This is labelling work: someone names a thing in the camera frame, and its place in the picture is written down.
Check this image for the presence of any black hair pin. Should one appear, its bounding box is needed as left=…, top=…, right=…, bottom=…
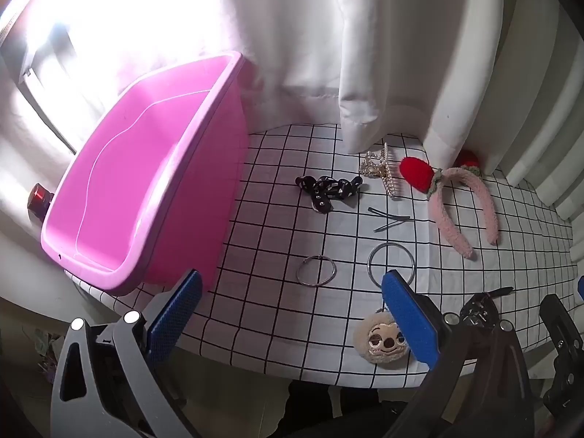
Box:
left=373, top=218, right=410, bottom=233
left=368, top=207, right=414, bottom=222

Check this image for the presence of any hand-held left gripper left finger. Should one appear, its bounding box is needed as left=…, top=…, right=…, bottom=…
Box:
left=50, top=269, right=204, bottom=438

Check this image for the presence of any white curtain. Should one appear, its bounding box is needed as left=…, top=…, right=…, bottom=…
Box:
left=0, top=0, right=584, bottom=222

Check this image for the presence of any red water bottle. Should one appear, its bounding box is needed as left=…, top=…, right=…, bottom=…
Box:
left=27, top=184, right=54, bottom=224

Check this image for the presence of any black studded bow hair clip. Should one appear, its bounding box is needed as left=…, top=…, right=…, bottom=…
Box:
left=295, top=174, right=364, bottom=214

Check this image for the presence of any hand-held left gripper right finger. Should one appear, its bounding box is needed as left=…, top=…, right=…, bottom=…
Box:
left=381, top=270, right=534, bottom=438

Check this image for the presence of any black checked white tablecloth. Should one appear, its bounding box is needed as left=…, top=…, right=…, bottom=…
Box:
left=64, top=123, right=580, bottom=388

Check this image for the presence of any pink plastic tub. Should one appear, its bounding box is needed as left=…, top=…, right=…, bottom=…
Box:
left=40, top=50, right=249, bottom=296

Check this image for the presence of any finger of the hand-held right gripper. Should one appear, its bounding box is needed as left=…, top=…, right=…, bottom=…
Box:
left=539, top=294, right=584, bottom=359
left=542, top=351, right=584, bottom=420

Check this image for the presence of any pink fuzzy strawberry headband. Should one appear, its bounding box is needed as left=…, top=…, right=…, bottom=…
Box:
left=400, top=150, right=500, bottom=261

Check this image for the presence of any pearl hair claw clip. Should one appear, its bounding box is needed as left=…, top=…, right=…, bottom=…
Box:
left=360, top=142, right=399, bottom=200

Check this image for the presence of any beige sloth plush keychain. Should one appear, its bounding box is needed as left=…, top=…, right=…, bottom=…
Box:
left=353, top=310, right=418, bottom=366

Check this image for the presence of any large metal ring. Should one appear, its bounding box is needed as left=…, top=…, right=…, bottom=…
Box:
left=367, top=243, right=416, bottom=289

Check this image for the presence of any small metal ring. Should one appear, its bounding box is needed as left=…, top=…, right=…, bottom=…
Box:
left=296, top=254, right=338, bottom=288

